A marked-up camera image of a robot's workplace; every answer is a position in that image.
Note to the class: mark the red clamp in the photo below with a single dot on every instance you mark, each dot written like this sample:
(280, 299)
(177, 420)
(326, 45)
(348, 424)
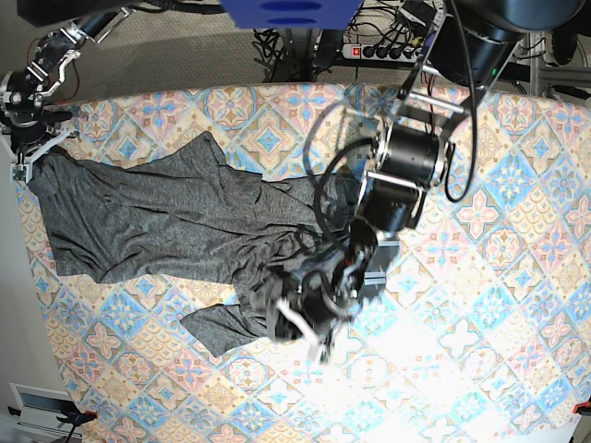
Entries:
(76, 418)
(583, 409)

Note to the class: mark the grey t-shirt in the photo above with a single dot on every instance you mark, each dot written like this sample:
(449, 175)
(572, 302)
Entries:
(191, 215)

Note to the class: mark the patterned tablecloth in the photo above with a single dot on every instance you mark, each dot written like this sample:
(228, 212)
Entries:
(482, 332)

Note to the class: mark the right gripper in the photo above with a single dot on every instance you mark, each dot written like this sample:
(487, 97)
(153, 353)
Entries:
(32, 125)

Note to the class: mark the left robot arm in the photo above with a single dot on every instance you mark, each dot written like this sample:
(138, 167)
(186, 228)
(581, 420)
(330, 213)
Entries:
(464, 51)

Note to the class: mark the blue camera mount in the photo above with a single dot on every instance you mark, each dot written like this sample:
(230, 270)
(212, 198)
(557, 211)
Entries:
(291, 14)

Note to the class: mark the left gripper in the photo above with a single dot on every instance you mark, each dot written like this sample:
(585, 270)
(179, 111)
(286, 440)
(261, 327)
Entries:
(321, 304)

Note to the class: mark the red clamp bottom right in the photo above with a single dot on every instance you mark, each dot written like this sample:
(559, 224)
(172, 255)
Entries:
(583, 409)

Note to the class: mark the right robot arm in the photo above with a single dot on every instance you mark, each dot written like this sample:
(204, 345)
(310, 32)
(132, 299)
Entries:
(60, 48)

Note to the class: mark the red clamp bottom left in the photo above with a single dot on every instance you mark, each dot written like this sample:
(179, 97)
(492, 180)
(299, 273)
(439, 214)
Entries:
(76, 418)

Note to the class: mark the power strip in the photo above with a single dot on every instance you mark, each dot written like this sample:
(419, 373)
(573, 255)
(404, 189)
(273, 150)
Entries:
(397, 52)

